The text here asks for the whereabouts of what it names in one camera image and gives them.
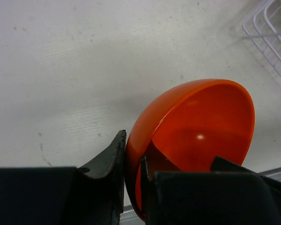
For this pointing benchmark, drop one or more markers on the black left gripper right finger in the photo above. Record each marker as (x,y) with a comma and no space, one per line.
(228,195)

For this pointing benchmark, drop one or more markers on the white wire dish rack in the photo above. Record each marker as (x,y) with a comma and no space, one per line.
(263,28)

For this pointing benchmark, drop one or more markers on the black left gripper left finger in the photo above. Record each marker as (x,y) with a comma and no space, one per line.
(92,194)

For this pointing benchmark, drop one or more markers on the orange plastic bowl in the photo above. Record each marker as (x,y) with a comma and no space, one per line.
(191,124)

